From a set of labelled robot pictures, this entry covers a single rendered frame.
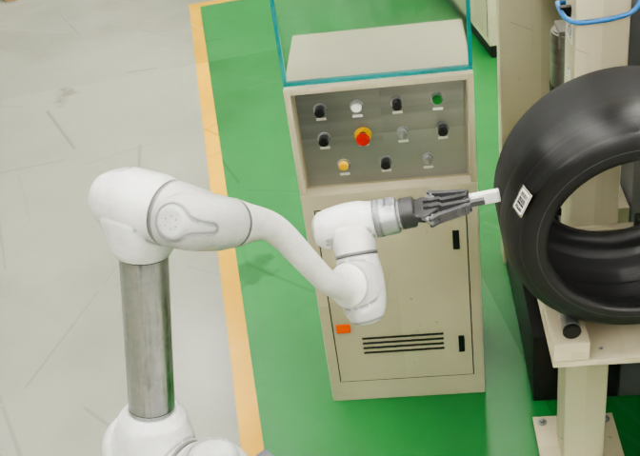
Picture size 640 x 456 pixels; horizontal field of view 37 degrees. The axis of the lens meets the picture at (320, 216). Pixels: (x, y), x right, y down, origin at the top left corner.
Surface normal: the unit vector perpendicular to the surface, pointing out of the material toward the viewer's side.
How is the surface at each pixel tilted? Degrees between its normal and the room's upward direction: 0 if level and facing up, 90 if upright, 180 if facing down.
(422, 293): 90
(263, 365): 0
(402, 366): 90
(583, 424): 90
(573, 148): 51
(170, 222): 57
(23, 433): 0
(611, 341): 0
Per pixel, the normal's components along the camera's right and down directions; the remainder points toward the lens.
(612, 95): -0.29, -0.80
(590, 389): -0.04, 0.57
